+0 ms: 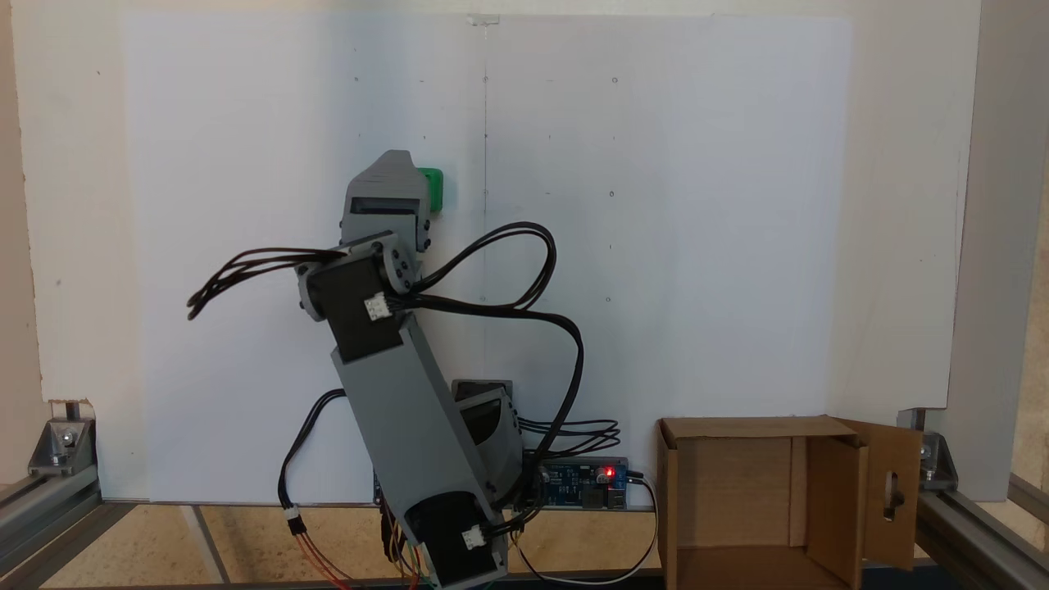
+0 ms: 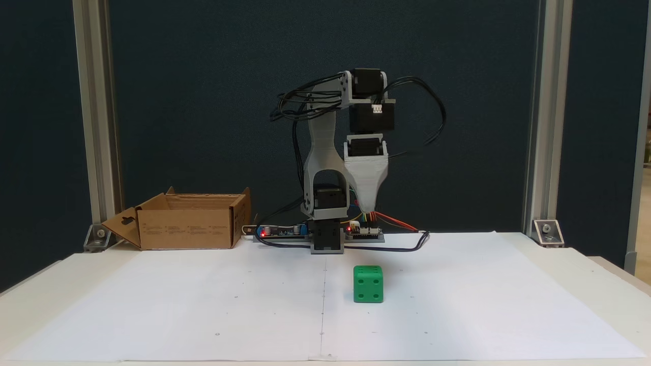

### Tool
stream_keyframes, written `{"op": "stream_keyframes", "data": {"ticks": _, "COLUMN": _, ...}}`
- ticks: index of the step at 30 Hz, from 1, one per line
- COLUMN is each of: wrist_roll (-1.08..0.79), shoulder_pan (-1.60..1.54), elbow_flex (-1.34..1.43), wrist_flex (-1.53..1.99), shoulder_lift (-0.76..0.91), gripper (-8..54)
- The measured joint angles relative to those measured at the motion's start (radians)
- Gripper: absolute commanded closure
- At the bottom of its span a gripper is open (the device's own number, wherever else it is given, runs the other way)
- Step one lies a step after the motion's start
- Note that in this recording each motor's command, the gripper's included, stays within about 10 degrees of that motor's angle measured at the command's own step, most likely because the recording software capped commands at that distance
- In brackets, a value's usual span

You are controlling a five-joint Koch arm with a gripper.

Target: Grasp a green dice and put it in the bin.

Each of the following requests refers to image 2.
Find wide grey fixed gripper jaw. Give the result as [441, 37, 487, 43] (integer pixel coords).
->
[345, 164, 390, 212]

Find green die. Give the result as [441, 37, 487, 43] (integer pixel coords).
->
[353, 265, 384, 304]

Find blue circuit board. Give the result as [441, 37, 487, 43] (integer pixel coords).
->
[253, 224, 312, 242]

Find white paper sheet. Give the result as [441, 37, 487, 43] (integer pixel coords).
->
[320, 231, 646, 359]
[3, 239, 326, 362]

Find open brown cardboard box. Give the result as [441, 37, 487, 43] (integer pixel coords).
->
[101, 186, 252, 251]

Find thin grey metal bar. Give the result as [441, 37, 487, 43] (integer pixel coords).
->
[625, 0, 651, 276]

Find coloured jumper wires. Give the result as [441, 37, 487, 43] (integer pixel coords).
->
[351, 206, 379, 227]

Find black cable with red leads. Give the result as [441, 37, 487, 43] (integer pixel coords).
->
[256, 211, 432, 254]

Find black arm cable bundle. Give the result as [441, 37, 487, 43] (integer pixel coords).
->
[269, 73, 352, 204]

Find black gripper motor cable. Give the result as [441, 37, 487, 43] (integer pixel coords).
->
[379, 76, 448, 159]

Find aluminium frame post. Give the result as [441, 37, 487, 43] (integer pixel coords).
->
[523, 0, 574, 235]
[72, 0, 124, 239]

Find silver corner bracket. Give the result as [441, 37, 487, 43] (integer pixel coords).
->
[83, 224, 113, 253]
[532, 219, 566, 249]

